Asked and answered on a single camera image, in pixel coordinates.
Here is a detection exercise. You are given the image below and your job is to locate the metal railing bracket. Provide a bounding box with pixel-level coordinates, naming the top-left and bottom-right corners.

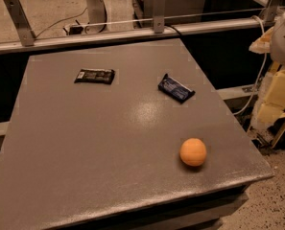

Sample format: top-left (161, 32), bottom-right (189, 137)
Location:
top-left (259, 0), bottom-right (281, 23)
top-left (153, 0), bottom-right (165, 34)
top-left (4, 0), bottom-right (36, 47)

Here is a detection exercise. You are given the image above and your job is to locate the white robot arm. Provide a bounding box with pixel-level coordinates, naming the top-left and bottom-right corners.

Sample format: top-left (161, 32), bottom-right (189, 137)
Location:
top-left (249, 12), bottom-right (285, 127)

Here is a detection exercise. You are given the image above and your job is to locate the floor cable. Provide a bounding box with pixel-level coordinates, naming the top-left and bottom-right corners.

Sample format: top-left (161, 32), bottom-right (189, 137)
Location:
top-left (36, 7), bottom-right (88, 38)

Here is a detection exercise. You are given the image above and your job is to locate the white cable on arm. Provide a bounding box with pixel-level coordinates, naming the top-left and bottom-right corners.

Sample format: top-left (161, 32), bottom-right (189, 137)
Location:
top-left (232, 14), bottom-right (269, 117)

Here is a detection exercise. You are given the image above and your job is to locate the dark brown snack bar wrapper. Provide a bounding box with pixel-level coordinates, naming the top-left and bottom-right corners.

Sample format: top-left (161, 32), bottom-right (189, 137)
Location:
top-left (74, 69), bottom-right (115, 84)

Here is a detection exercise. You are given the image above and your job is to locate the left metal railing bracket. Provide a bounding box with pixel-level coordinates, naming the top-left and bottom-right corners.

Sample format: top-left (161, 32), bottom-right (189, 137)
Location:
top-left (4, 0), bottom-right (36, 47)

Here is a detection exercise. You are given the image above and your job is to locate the grey metal railing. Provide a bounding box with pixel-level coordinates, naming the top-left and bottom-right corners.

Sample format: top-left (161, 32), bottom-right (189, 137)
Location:
top-left (0, 17), bottom-right (260, 55)

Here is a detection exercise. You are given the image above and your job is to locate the middle metal railing bracket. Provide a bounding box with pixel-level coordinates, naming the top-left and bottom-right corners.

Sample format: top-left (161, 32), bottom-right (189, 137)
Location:
top-left (153, 0), bottom-right (165, 34)

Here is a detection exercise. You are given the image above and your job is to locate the right metal railing bracket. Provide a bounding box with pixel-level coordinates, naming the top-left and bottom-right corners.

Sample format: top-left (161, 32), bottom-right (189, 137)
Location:
top-left (259, 0), bottom-right (281, 23)

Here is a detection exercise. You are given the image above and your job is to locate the blue rxbar blueberry wrapper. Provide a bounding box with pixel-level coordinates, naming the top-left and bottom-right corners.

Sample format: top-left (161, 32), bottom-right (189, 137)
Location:
top-left (157, 74), bottom-right (196, 104)

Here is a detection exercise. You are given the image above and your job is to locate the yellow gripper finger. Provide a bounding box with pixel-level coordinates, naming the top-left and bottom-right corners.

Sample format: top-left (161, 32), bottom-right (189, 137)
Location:
top-left (249, 28), bottom-right (273, 54)
top-left (257, 67), bottom-right (285, 124)

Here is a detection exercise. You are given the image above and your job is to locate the yellow wooden frame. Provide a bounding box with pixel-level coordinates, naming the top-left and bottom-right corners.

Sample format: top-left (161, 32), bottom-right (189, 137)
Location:
top-left (270, 110), bottom-right (285, 149)

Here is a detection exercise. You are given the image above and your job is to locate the orange fruit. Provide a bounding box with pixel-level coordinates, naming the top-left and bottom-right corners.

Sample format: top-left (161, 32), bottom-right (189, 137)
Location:
top-left (179, 138), bottom-right (207, 167)

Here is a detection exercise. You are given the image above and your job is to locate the grey cabinet in background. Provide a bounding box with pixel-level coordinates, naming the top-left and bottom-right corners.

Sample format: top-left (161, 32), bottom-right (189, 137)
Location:
top-left (132, 0), bottom-right (205, 27)

